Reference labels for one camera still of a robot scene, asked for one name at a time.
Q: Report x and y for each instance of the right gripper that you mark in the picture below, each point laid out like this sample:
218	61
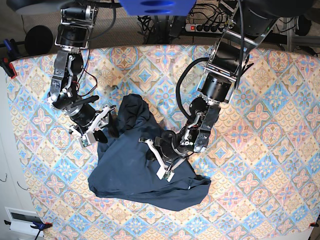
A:
85	118

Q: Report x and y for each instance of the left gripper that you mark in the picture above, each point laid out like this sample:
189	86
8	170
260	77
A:
165	150

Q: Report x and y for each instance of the dark navy t-shirt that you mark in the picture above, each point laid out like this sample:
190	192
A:
123	170

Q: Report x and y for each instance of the white power strip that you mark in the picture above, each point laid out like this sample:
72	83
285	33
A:
200	28

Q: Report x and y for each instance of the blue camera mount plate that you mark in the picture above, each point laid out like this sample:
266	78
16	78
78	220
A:
157	7

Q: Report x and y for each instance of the blue orange clamp bottom left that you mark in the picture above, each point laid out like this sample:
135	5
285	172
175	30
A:
37	226

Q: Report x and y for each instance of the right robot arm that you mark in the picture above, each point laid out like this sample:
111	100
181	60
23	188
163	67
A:
74	34

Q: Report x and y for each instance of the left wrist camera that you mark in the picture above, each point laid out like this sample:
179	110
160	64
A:
162	173

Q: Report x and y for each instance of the blue orange clamp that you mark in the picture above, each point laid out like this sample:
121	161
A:
37	226
12	54

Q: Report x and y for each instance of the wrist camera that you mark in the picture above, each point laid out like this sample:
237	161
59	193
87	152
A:
86	140
162	173

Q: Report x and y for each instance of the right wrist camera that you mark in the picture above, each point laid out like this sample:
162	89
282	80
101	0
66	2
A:
86	140

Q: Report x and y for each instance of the patterned colourful tablecloth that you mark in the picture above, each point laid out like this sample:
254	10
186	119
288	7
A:
263	159

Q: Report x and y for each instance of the orange clamp bottom right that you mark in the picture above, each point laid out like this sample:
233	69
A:
314	225

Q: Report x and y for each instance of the blue orange clamp top left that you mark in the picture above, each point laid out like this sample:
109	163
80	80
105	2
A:
12	54

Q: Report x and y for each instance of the white wall outlet box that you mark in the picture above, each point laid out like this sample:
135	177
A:
22	220

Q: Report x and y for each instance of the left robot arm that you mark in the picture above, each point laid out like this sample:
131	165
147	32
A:
249	24

